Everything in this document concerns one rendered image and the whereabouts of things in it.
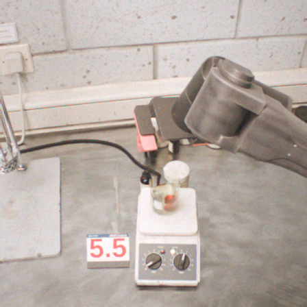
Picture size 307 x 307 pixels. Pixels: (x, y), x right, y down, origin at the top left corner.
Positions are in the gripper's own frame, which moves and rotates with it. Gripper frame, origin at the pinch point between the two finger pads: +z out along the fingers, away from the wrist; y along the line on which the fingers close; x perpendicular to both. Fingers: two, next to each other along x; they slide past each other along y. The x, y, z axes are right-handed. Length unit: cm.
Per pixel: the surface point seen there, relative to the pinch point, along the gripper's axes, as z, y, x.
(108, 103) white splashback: 40, 6, 30
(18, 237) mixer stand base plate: 38.7, -22.9, -2.6
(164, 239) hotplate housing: 22.1, 4.2, -11.6
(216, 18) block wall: 15, 31, 40
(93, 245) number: 30.9, -8.2, -8.7
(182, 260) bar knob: 19.7, 5.9, -16.7
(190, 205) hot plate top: 20.9, 11.6, -5.8
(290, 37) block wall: 16, 55, 35
